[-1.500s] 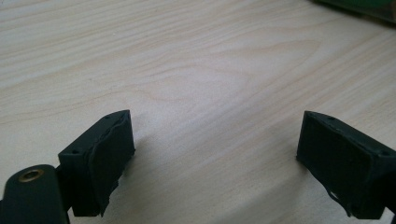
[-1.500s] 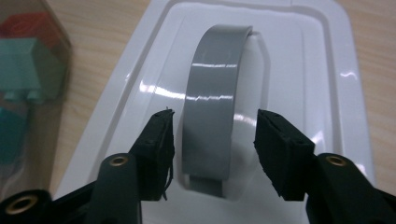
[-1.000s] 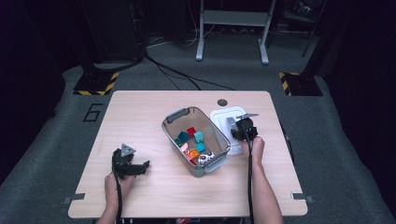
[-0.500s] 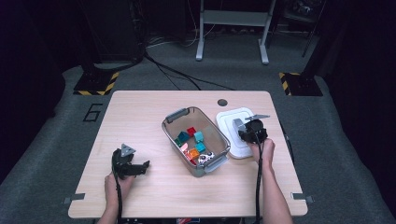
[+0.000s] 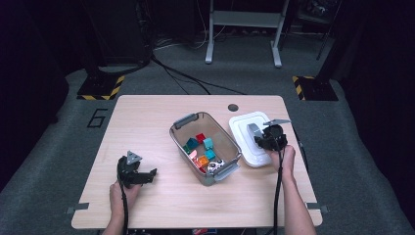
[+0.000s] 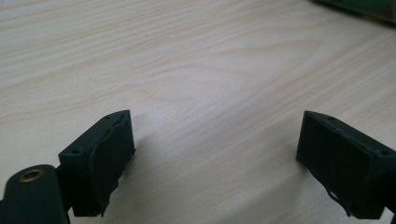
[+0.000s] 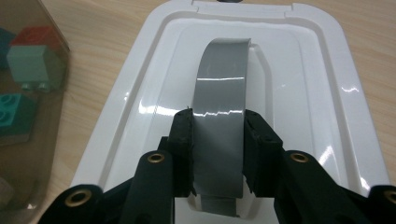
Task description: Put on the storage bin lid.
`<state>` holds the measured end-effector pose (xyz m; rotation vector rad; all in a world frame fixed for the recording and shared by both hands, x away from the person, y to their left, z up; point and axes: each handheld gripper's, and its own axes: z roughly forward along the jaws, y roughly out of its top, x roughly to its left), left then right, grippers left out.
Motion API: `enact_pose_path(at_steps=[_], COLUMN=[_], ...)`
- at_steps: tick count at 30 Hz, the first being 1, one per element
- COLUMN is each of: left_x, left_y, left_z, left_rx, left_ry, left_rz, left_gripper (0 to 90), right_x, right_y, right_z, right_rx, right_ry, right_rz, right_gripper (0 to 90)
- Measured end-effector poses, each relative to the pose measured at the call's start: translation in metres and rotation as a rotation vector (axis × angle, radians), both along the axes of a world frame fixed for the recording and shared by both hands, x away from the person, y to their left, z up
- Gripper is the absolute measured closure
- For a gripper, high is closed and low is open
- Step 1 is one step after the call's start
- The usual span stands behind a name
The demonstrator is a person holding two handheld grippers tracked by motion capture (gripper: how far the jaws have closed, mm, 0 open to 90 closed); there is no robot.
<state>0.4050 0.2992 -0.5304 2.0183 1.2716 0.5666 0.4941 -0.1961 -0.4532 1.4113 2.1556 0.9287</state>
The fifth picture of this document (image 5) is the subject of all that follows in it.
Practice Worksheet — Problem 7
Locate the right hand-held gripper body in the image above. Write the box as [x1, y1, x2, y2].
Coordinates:
[262, 118, 292, 152]

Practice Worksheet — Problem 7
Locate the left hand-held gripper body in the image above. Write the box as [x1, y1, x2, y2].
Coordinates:
[116, 150, 144, 189]

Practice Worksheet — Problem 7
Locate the white box lid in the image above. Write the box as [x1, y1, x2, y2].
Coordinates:
[228, 111, 282, 168]

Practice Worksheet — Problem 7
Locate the white toy car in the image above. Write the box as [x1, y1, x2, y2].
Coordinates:
[207, 159, 226, 174]

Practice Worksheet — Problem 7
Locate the pile of coloured building blocks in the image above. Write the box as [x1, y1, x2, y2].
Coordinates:
[182, 132, 217, 174]

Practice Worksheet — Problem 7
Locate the person's right hand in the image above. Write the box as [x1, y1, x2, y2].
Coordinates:
[268, 145, 297, 180]

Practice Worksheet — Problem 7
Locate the person's left hand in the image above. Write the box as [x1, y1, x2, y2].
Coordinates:
[109, 181, 142, 219]

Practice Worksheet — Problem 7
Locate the grey metal stand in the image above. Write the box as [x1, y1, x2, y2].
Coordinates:
[205, 0, 291, 69]

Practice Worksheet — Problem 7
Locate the dark equipment clutter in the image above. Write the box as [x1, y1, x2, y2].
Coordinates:
[298, 0, 341, 24]

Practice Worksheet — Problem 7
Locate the black cabinet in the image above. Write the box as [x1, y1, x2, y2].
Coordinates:
[81, 0, 153, 67]

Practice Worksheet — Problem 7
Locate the black cable beside table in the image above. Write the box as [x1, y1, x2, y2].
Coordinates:
[292, 126, 310, 172]

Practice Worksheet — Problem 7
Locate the left hand-held gripper cable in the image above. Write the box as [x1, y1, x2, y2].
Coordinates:
[116, 158, 129, 235]

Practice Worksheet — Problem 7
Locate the hand-held gripper cable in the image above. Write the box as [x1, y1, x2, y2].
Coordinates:
[272, 138, 286, 235]
[116, 158, 129, 235]

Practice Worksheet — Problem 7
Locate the right hand-held gripper cable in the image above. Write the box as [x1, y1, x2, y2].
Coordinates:
[272, 138, 286, 235]

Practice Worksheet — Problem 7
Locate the grey table bracket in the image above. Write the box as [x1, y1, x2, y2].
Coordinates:
[306, 202, 330, 213]
[66, 203, 90, 215]

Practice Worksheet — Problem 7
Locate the black yellow striped base plate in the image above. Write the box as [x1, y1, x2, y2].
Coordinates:
[292, 75, 340, 102]
[76, 74, 126, 101]

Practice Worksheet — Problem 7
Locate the thin black floor cable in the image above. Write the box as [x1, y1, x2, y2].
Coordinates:
[161, 65, 211, 96]

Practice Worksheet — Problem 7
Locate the thick black floor cable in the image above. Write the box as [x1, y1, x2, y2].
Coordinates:
[150, 55, 247, 96]

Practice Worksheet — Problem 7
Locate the white floor cable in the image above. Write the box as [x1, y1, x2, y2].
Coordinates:
[153, 32, 209, 52]

